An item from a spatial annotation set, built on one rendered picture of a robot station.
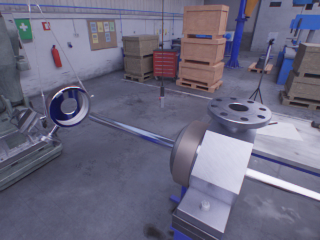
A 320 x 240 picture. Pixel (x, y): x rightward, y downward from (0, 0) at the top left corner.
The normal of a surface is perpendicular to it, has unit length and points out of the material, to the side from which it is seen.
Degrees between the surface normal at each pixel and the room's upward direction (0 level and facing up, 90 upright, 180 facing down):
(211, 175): 45
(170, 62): 90
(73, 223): 0
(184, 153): 53
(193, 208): 0
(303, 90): 90
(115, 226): 0
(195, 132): 16
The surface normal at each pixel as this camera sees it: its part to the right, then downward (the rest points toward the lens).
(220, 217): 0.00, -0.87
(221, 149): -0.37, -0.31
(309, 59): -0.43, 0.45
